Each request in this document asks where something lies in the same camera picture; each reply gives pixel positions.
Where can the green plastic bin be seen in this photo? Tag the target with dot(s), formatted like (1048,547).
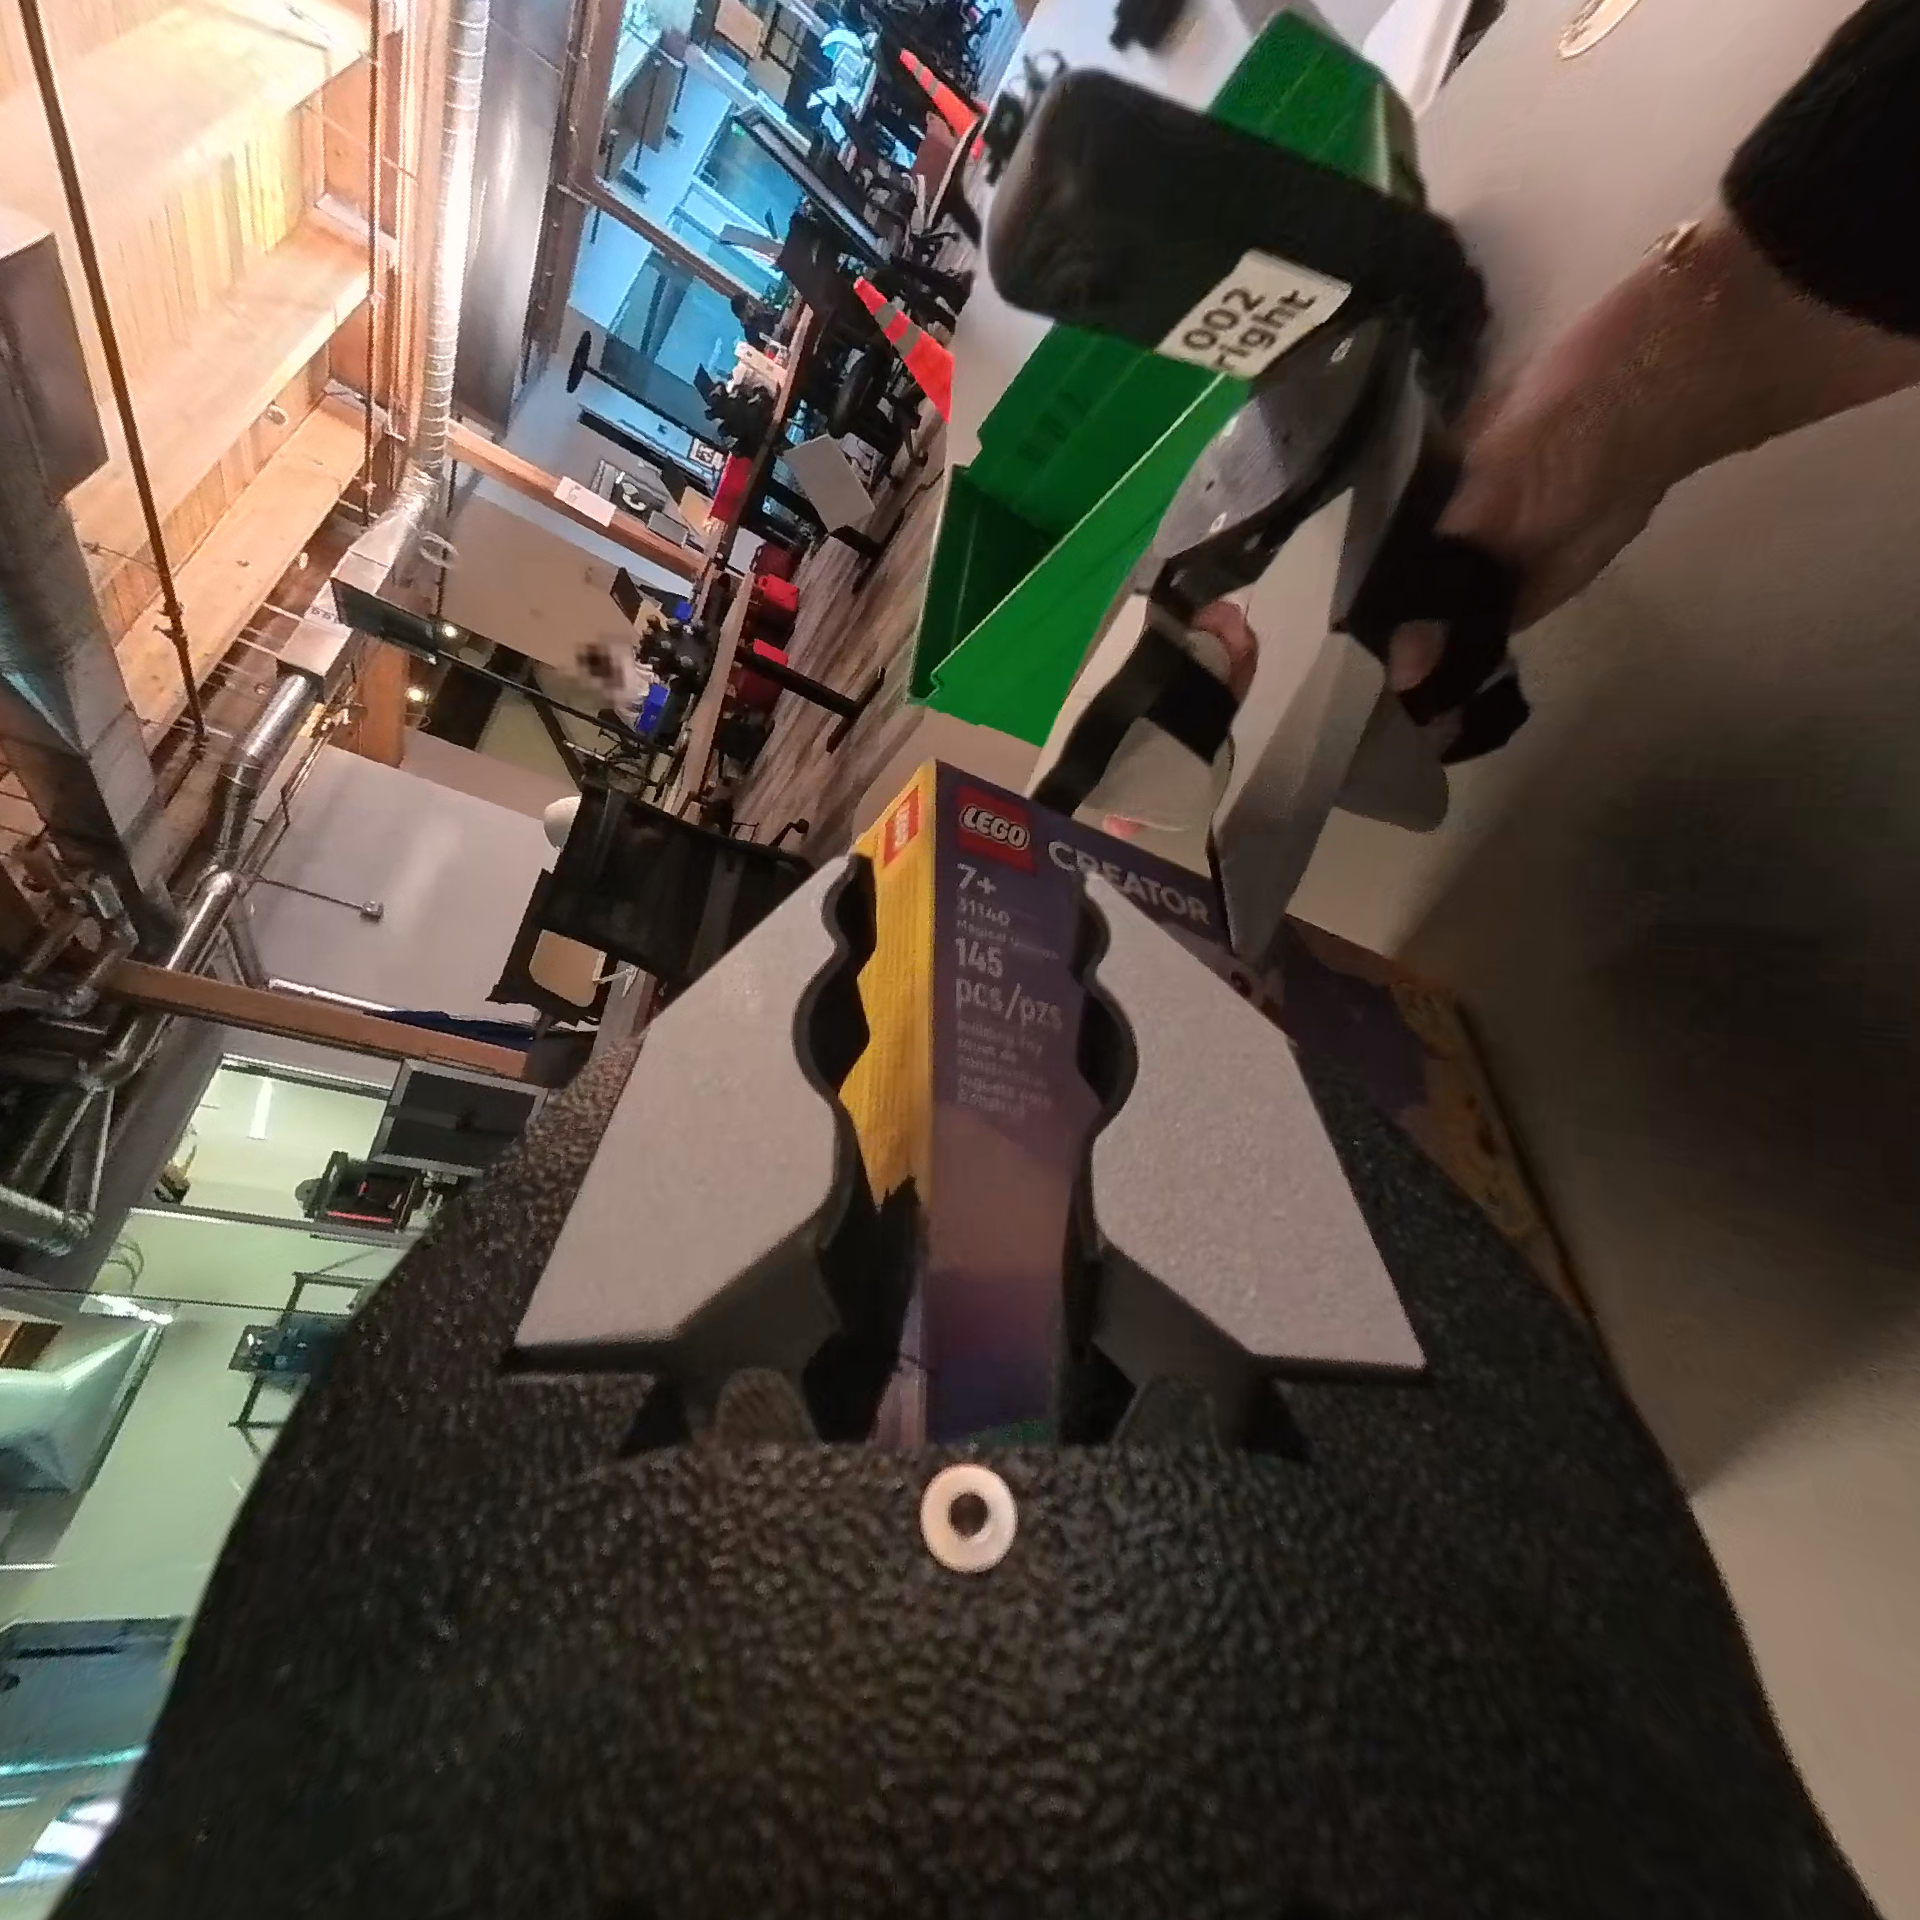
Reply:
(1050,555)

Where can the black mesh office chair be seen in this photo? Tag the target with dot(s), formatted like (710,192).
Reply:
(645,901)

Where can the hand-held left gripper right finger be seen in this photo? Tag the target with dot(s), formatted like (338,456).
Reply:
(1245,1185)

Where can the lego set cardboard box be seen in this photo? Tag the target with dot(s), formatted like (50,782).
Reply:
(991,1078)

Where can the silver ventilation duct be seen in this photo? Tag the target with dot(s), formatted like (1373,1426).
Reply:
(436,284)

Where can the person's right forearm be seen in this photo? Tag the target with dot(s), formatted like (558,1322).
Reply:
(1846,180)

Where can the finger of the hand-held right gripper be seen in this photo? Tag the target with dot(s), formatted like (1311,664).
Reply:
(1142,720)
(1320,780)

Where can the person's right hand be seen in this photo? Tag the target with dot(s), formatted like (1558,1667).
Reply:
(1606,451)

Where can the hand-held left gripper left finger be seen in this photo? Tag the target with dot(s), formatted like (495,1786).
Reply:
(692,1155)

